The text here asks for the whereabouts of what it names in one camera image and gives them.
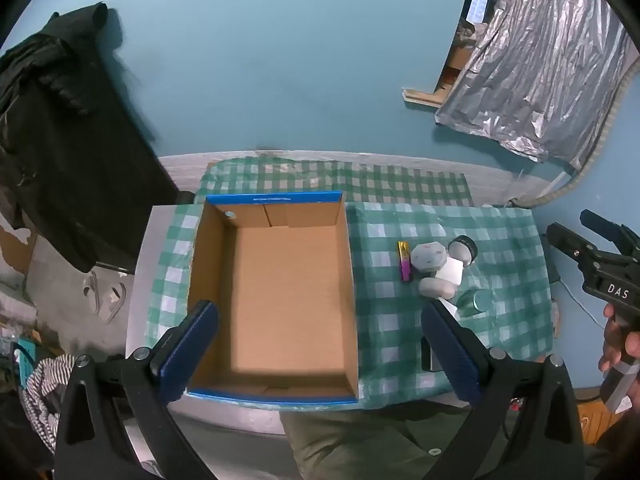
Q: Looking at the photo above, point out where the purple and gold metal bar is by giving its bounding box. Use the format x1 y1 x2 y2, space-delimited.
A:
397 241 415 283

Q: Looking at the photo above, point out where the person's right hand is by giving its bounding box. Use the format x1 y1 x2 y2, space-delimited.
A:
601 304 640 372

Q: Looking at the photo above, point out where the white oval case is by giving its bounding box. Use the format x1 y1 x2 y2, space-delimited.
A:
417 277 457 298

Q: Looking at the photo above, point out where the black hanging cloth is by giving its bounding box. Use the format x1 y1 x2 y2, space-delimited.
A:
0 2 181 276

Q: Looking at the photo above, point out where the person's right forearm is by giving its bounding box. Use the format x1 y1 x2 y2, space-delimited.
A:
592 407 640 461

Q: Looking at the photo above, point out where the white cable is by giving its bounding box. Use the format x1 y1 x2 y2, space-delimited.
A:
555 275 608 333

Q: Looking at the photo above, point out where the large-check green plastic tablecloth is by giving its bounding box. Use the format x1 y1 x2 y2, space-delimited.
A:
145 202 556 411

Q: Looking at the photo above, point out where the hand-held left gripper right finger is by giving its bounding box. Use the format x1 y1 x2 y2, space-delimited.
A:
421 299 586 480

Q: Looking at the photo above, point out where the wooden frame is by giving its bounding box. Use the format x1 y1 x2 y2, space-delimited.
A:
402 45 476 108

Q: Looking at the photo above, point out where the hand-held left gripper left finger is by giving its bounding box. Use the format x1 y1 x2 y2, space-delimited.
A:
54 300 221 480

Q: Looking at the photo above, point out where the green round tin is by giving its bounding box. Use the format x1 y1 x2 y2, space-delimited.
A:
457 289 493 317

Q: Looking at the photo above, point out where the teal box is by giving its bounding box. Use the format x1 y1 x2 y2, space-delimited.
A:
10 340 36 391

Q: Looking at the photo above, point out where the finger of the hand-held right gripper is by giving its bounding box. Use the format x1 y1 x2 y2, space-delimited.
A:
580 209 640 261
546 222 597 271

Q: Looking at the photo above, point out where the grey braided hose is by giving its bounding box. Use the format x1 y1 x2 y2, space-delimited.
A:
545 60 640 206

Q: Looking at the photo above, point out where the white cube charger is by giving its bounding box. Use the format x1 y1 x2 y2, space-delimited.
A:
435 256 463 286

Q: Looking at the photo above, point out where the small-check green cloth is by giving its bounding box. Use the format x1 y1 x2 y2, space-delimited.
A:
200 157 475 207

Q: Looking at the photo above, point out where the black round lens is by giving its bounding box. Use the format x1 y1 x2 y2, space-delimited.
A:
446 235 478 266

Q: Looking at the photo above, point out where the silver foil sheet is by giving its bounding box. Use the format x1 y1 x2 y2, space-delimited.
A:
434 0 640 171

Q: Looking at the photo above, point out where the black white striped cloth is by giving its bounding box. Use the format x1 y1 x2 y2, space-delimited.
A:
20 355 76 453

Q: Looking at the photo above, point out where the grey octagonal case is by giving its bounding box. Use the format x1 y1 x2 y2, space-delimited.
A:
410 241 447 273

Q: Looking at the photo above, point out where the person's green jacket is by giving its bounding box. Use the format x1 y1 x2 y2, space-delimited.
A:
280 395 601 480

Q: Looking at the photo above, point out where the brown cardboard box blue rim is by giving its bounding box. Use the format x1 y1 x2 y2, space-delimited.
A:
185 191 361 406

